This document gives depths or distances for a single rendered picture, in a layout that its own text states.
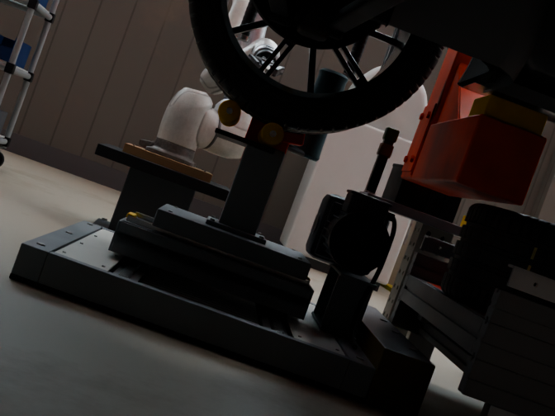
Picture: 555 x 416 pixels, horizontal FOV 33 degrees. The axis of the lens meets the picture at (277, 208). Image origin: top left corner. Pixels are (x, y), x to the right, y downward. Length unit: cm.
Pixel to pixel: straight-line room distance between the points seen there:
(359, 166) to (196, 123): 200
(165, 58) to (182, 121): 253
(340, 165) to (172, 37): 142
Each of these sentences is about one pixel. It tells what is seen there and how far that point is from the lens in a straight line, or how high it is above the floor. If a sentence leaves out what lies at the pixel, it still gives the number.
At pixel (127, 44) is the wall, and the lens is 596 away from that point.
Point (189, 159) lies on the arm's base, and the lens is 346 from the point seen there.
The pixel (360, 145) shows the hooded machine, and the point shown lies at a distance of 530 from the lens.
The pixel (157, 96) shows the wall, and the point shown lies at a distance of 593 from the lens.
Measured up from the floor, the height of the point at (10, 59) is 48.
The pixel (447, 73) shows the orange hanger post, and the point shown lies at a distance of 266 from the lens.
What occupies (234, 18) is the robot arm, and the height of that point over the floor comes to 89.
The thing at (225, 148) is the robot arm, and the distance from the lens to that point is 354.
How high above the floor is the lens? 38
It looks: 1 degrees down
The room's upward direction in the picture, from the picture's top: 20 degrees clockwise
